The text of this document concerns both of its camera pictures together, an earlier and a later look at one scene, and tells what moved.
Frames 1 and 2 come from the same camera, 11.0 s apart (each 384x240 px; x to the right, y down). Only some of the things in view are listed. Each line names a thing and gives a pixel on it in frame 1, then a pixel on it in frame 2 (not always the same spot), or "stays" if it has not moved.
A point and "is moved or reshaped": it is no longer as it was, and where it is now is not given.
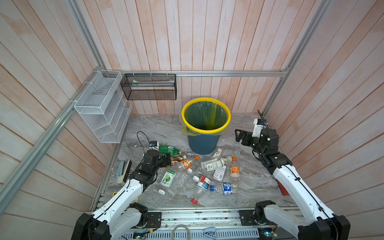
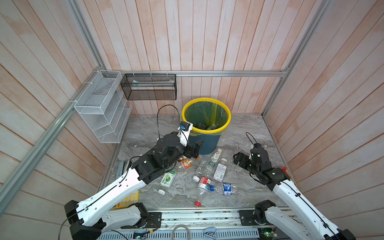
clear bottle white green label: x=213 y=163 → x=209 y=170
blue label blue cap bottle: x=226 y=188 stays
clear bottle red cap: x=179 y=200 is moved or reshaped
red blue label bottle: x=203 y=182 stays
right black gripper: x=247 y=137 → x=244 y=158
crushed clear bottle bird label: x=217 y=154 stays
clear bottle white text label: x=218 y=173 stays
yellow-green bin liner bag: x=206 y=115 stays
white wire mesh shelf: x=104 y=107 stays
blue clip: x=210 y=232 stays
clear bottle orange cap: x=235 y=168 → x=212 y=126
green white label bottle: x=168 y=178 stays
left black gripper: x=164 y=163 → x=189 y=154
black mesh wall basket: x=149 y=86 stays
